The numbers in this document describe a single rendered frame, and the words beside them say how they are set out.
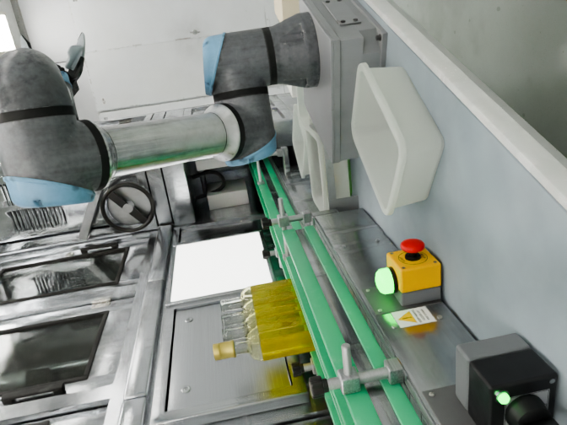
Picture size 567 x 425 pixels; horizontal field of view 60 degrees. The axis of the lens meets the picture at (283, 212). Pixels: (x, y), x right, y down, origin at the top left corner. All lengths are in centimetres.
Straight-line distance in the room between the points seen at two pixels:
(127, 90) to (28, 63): 401
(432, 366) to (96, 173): 57
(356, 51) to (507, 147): 40
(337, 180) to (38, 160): 74
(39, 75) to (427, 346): 68
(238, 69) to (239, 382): 68
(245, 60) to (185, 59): 373
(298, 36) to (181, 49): 373
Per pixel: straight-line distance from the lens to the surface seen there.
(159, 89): 478
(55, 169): 78
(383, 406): 72
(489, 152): 66
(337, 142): 102
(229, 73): 102
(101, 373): 142
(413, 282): 84
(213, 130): 95
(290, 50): 102
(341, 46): 93
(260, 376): 119
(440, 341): 79
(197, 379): 122
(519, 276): 66
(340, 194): 128
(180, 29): 473
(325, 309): 90
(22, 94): 78
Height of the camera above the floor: 107
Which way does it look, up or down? 6 degrees down
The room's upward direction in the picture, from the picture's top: 100 degrees counter-clockwise
